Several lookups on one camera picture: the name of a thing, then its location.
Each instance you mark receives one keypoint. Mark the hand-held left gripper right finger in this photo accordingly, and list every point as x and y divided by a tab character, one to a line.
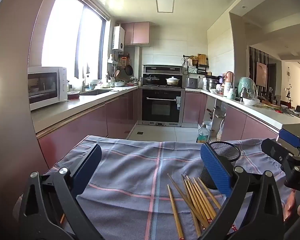
215	167

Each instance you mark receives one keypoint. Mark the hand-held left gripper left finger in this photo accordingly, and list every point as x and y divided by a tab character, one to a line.
88	173

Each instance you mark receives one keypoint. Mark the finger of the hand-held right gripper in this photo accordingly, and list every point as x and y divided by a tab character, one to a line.
273	152
290	138

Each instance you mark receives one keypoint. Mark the black mesh utensil holder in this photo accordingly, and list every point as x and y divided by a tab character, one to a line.
227	152

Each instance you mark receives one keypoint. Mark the pile of bamboo chopsticks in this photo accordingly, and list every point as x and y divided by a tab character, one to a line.
200	200

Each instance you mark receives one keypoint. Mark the person's right hand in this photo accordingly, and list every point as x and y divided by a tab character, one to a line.
293	205

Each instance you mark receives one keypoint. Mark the plastic bottle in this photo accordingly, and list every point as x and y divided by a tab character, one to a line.
203	136

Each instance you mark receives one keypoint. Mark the grey-blue checked cloth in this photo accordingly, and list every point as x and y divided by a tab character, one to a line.
130	170

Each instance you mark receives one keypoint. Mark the pink base cabinet run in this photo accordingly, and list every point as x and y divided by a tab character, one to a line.
90	122
235	125

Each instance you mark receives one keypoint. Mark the white bowl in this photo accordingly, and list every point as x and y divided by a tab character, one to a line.
251	101

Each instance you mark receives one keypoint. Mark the mint green appliance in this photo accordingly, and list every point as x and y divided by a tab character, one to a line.
247	86

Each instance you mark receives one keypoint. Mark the dark red container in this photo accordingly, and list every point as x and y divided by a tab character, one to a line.
73	95

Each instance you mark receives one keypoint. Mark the kitchen sink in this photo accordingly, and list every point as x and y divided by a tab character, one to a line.
95	92

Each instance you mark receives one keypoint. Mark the black built-in oven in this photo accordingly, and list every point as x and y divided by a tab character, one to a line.
161	105

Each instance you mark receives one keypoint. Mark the pink jug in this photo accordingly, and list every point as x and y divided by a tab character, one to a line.
229	77

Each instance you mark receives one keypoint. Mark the sink faucet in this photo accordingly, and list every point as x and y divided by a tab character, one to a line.
83	86

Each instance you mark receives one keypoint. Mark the white casserole pot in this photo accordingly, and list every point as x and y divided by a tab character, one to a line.
173	81

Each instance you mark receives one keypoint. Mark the white microwave oven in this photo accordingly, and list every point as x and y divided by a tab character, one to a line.
46	87

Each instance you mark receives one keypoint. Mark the black lidded pot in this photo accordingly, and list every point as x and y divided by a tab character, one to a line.
151	80

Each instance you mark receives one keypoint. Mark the wooden cutting board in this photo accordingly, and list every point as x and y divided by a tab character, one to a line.
202	59

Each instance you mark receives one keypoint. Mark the steel range hood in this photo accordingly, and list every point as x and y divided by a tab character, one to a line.
162	68

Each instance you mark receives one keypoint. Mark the white water heater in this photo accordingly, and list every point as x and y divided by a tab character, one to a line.
118	37

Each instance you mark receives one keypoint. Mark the kitchen window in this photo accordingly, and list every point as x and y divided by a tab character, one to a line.
65	35

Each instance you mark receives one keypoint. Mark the rectangular ceiling light panel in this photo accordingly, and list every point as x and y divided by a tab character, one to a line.
165	3

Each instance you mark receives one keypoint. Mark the framed wall picture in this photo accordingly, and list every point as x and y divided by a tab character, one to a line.
261	73

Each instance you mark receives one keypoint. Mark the black wall shelf rack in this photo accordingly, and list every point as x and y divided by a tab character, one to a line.
198	68

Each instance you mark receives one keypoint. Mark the pink wall cabinet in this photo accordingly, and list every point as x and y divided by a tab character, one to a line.
136	33

